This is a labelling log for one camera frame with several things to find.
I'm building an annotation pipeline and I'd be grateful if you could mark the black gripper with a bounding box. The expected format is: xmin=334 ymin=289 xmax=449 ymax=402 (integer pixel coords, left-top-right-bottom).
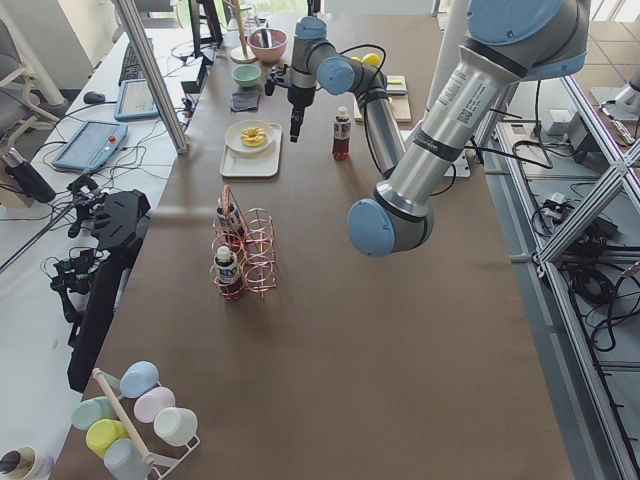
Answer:
xmin=264 ymin=64 xmax=316 ymax=143

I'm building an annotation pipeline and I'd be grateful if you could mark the tea bottle carried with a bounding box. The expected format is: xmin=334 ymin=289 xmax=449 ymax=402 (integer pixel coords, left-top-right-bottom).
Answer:
xmin=332 ymin=106 xmax=351 ymax=160

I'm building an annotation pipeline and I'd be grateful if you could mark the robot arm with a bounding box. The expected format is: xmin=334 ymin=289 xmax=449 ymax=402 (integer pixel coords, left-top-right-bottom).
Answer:
xmin=265 ymin=1 xmax=590 ymax=257
xmin=351 ymin=52 xmax=382 ymax=68

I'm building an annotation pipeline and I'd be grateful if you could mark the cream serving tray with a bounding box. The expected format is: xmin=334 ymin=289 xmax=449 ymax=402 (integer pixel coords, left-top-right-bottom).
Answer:
xmin=219 ymin=119 xmax=282 ymax=178

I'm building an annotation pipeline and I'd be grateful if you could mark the tea bottle rear rack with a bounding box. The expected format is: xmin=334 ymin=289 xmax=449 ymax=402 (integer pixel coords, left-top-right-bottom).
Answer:
xmin=216 ymin=197 xmax=244 ymax=249

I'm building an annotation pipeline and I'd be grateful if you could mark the tea bottle rack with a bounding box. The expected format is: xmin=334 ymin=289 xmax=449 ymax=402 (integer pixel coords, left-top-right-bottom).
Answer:
xmin=214 ymin=245 xmax=243 ymax=300
xmin=216 ymin=197 xmax=244 ymax=249

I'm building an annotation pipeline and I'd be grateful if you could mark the tea bottle front rack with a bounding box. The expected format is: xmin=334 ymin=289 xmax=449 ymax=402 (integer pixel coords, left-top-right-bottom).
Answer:
xmin=214 ymin=245 xmax=243 ymax=300

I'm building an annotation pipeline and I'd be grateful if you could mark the braided donut pastry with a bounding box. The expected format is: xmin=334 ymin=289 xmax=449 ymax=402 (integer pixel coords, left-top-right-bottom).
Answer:
xmin=240 ymin=127 xmax=267 ymax=148

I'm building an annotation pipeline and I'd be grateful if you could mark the white plate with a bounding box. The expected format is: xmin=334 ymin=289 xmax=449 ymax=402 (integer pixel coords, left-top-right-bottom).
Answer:
xmin=224 ymin=119 xmax=275 ymax=155

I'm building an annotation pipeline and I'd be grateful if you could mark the grey folded cloth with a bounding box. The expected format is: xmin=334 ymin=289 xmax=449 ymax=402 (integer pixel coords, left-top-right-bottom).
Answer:
xmin=230 ymin=90 xmax=260 ymax=112

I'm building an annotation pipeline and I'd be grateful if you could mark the mint green bowl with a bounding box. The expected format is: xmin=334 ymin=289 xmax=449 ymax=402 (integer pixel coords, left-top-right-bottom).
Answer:
xmin=232 ymin=64 xmax=262 ymax=88

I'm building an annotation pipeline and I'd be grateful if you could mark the pink bowl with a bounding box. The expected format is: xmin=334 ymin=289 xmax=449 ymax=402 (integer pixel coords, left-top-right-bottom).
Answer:
xmin=248 ymin=28 xmax=288 ymax=63

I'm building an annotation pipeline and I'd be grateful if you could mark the wooden glass holder stand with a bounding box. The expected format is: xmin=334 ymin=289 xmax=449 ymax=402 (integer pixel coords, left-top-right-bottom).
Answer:
xmin=225 ymin=0 xmax=257 ymax=64

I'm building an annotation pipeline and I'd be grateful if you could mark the metal ice scoop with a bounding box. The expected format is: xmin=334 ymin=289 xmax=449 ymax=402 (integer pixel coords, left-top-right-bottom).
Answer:
xmin=256 ymin=28 xmax=271 ymax=48

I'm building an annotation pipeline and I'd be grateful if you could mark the wooden cutting board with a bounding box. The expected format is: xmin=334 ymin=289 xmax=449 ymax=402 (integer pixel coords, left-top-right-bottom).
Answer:
xmin=386 ymin=75 xmax=412 ymax=123

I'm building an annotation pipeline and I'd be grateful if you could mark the black keyboard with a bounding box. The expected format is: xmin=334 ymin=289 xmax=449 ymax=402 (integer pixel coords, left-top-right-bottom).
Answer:
xmin=118 ymin=43 xmax=145 ymax=85

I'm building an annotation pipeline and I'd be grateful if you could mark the teach pendant tablet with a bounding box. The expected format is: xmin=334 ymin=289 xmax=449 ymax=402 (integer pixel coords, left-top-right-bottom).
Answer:
xmin=51 ymin=121 xmax=128 ymax=172

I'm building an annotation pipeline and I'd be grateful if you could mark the black water bottle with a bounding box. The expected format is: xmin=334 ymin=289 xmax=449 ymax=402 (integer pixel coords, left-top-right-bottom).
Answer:
xmin=2 ymin=147 xmax=56 ymax=203

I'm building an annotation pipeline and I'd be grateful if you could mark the pastel cup rack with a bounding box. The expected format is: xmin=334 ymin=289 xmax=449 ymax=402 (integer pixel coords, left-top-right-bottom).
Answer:
xmin=71 ymin=360 xmax=201 ymax=479

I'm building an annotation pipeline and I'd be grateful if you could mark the copper wire bottle rack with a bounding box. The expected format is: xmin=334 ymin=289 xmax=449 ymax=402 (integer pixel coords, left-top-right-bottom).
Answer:
xmin=210 ymin=185 xmax=278 ymax=300

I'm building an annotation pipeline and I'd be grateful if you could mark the aluminium frame post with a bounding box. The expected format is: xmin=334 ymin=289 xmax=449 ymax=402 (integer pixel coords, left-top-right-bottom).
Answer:
xmin=113 ymin=0 xmax=189 ymax=154

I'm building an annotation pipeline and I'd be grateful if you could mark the black camera stand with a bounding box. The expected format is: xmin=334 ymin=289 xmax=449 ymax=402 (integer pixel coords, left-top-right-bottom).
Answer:
xmin=50 ymin=190 xmax=150 ymax=393

